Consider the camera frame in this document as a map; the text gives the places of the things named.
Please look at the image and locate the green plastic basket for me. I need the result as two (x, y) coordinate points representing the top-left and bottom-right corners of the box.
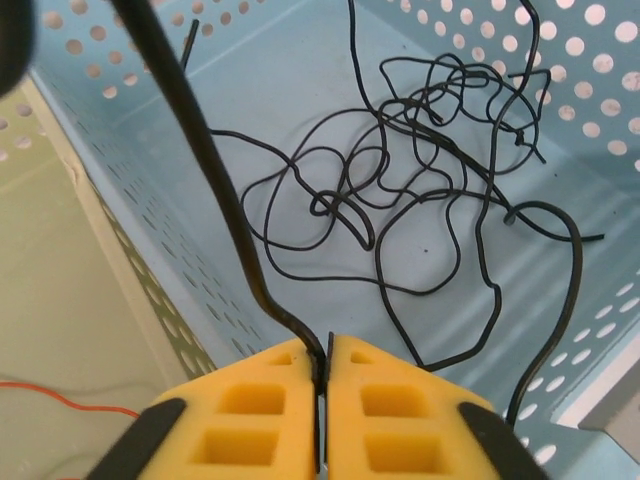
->
(0, 74), (224, 480)

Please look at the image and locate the thin orange cable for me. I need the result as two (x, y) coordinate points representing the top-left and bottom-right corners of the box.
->
(0, 381), (141, 419)

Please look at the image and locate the thin black cable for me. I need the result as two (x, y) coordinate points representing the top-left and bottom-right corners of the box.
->
(209, 0), (606, 374)
(110, 0), (586, 419)

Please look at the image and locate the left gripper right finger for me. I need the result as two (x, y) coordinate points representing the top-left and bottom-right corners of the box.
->
(323, 332), (551, 480)

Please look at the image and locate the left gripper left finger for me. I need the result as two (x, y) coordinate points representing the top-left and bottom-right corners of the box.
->
(84, 335), (321, 480)

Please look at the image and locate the blue plastic basket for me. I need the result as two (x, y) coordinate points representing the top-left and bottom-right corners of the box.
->
(27, 0), (640, 480)

